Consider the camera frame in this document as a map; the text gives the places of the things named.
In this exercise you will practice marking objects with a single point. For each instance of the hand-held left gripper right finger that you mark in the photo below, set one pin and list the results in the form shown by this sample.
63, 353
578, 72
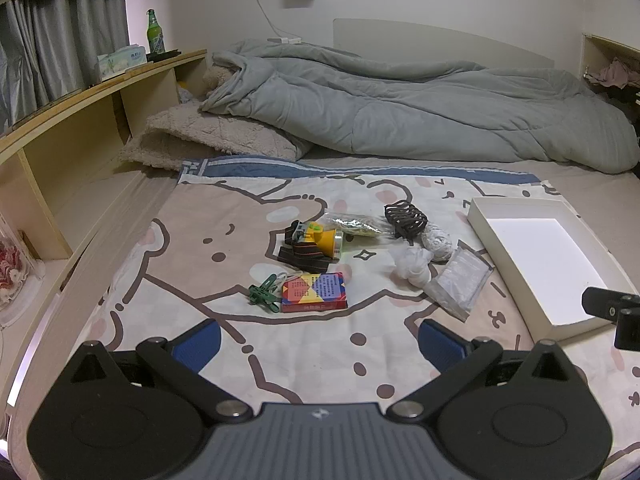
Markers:
437, 342

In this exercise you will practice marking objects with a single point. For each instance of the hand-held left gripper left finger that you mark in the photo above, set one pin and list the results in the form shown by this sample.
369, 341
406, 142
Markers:
200, 342

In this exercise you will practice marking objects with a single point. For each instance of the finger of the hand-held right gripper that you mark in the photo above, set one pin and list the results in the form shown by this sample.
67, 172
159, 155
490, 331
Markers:
600, 302
629, 332

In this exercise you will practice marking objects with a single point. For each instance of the clear zip bag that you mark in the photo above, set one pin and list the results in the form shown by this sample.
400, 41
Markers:
457, 285

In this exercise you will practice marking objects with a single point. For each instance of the white fluffy cotton wad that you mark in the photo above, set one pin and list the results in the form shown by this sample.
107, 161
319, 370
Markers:
412, 266

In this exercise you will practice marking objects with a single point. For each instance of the green plastic clothes peg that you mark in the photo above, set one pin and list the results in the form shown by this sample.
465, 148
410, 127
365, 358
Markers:
272, 306
262, 290

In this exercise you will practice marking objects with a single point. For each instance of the white shallow cardboard box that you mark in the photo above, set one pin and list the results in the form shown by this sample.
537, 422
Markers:
530, 260

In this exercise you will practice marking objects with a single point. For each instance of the white mesh ball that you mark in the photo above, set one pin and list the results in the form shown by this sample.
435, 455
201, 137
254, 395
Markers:
437, 242

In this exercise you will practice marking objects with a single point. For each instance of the colourful playing card box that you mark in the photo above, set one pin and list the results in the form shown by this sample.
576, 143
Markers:
315, 292

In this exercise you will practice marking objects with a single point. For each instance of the black hair claw clip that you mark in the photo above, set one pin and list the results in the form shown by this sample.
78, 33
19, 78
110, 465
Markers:
405, 220

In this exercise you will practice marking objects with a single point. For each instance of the cartoon printed blanket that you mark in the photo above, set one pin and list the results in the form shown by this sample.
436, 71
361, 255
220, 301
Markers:
200, 270

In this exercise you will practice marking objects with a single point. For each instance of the red patterned plastic bag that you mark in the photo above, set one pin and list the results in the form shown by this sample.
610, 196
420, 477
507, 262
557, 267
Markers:
12, 265

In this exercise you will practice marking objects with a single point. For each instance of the dark clothes pile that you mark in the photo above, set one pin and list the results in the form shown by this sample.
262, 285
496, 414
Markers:
620, 97

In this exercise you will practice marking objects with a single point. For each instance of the beige fluffy pillow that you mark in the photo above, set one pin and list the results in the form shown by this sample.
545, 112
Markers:
200, 135

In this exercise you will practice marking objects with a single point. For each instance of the wooden bedside shelf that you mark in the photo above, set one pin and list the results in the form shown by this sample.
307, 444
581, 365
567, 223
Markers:
30, 195

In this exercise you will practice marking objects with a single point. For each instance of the pink clothes pile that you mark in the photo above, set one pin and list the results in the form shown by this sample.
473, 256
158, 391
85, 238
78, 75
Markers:
617, 72

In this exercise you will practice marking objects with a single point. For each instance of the grey duvet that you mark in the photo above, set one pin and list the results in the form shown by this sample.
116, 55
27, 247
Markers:
400, 110

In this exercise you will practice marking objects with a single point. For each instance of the cream open wardrobe shelf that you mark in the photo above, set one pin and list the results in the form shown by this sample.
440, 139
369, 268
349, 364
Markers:
592, 47

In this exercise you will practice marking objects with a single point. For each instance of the beige plush toy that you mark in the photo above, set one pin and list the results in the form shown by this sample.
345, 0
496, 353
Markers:
217, 77

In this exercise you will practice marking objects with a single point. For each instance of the black flat tray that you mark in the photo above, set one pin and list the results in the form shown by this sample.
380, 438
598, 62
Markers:
165, 55

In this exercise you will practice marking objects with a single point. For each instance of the tissue pack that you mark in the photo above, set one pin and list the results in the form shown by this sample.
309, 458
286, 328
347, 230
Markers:
120, 62

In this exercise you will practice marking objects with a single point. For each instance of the green glass bottle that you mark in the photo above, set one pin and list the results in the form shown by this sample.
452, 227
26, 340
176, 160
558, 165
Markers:
155, 35

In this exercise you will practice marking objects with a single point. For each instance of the white power strip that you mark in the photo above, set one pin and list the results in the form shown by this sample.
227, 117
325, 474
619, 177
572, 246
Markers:
285, 39

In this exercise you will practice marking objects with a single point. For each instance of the grey curtain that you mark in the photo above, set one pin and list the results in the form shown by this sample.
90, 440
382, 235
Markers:
60, 50

